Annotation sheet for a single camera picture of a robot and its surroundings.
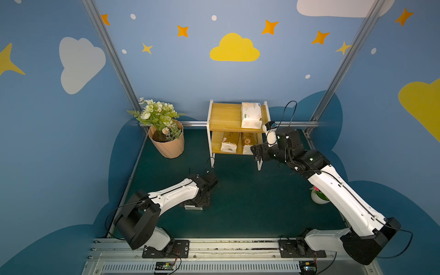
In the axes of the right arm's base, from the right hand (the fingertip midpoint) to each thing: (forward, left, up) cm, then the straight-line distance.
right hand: (264, 143), depth 73 cm
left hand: (-16, +30, -28) cm, 44 cm away
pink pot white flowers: (+17, +51, -12) cm, 55 cm away
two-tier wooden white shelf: (+15, +17, +1) cm, 22 cm away
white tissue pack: (-22, +31, -24) cm, 45 cm away
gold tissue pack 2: (+9, +5, -7) cm, 13 cm away
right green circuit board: (-41, -22, -34) cm, 57 cm away
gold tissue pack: (+7, +15, -8) cm, 18 cm away
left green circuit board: (-44, +40, -32) cm, 68 cm away
